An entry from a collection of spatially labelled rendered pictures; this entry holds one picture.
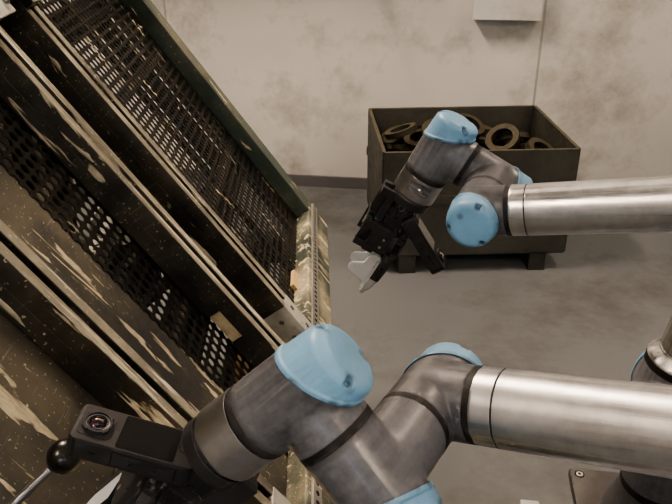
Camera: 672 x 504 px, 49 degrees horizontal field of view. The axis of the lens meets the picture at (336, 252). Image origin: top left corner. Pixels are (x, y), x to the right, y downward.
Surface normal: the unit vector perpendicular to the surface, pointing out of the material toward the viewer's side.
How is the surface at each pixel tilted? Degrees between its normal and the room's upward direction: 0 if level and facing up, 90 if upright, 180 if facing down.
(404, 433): 20
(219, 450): 70
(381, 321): 0
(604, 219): 95
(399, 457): 41
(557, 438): 86
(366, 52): 90
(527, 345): 0
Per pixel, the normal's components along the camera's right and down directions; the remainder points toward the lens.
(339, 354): 0.73, -0.59
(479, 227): -0.37, 0.43
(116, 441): 0.31, -0.81
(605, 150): -0.15, 0.46
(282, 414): -0.27, 0.26
